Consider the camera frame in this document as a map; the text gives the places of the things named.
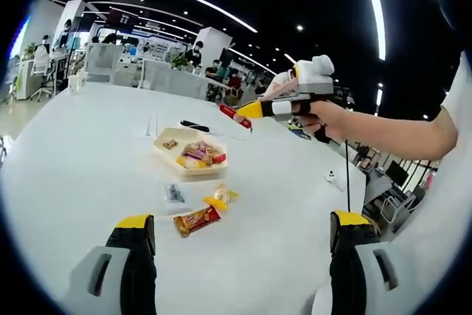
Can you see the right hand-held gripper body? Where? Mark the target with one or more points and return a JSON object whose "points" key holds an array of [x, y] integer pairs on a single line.
{"points": [[317, 75]]}

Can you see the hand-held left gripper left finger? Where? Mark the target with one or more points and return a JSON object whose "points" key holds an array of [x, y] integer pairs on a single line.
{"points": [[136, 267]]}

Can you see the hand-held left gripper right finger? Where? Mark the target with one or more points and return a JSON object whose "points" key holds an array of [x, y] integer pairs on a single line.
{"points": [[346, 267]]}

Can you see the pink food tongs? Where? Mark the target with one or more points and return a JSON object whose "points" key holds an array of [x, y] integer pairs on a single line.
{"points": [[280, 90]]}

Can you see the long red food packet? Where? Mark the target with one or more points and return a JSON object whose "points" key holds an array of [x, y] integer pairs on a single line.
{"points": [[228, 110]]}

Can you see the red gold wafer food packet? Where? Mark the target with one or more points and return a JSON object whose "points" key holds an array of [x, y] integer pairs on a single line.
{"points": [[197, 221]]}

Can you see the small red candy food packet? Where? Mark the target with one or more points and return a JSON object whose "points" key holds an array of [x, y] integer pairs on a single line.
{"points": [[219, 158]]}

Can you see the small purple brown food packet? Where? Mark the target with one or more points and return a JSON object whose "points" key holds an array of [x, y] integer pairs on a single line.
{"points": [[209, 156]]}

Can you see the long purple food packet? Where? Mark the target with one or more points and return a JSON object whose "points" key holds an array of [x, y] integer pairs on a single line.
{"points": [[193, 149]]}

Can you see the cream hexagonal container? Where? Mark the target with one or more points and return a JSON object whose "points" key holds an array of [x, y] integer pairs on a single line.
{"points": [[203, 175]]}

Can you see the yellow-ended clear food packet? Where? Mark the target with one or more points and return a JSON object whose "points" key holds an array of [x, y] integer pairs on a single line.
{"points": [[221, 197], [186, 163]]}

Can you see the small gold candy food packet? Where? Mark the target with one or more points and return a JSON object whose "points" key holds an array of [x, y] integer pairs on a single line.
{"points": [[170, 144]]}

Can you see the person's right hand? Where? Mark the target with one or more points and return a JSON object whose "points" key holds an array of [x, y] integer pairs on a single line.
{"points": [[333, 119]]}

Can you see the blue tray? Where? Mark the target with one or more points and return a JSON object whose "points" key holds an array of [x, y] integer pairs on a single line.
{"points": [[299, 132]]}

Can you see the clear plastic packet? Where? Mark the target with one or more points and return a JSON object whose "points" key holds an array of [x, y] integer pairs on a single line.
{"points": [[174, 193]]}

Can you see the white controller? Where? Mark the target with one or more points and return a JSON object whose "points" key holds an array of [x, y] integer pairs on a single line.
{"points": [[332, 176]]}

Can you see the black marker pen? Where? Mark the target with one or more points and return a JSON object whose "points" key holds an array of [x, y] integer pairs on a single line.
{"points": [[194, 126]]}

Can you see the curved ceiling light strip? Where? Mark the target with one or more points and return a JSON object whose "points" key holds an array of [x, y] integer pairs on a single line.
{"points": [[378, 5]]}

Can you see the person's white shirt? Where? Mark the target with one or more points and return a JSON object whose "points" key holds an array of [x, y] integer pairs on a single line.
{"points": [[442, 237]]}

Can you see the white desk partition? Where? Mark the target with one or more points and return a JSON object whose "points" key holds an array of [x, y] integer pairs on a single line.
{"points": [[173, 80]]}

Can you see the green potted plant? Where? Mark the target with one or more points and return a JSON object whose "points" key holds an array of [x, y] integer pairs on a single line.
{"points": [[178, 61]]}

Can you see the thin clear stand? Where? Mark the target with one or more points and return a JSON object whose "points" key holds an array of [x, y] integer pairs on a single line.
{"points": [[149, 127]]}

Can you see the dark hanging display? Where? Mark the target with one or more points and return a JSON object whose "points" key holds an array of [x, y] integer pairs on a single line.
{"points": [[122, 19]]}

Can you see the white office chair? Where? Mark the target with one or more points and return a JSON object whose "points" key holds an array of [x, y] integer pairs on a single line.
{"points": [[103, 62]]}

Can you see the white paper cup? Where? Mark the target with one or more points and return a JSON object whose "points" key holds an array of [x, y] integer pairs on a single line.
{"points": [[73, 84], [83, 79]]}

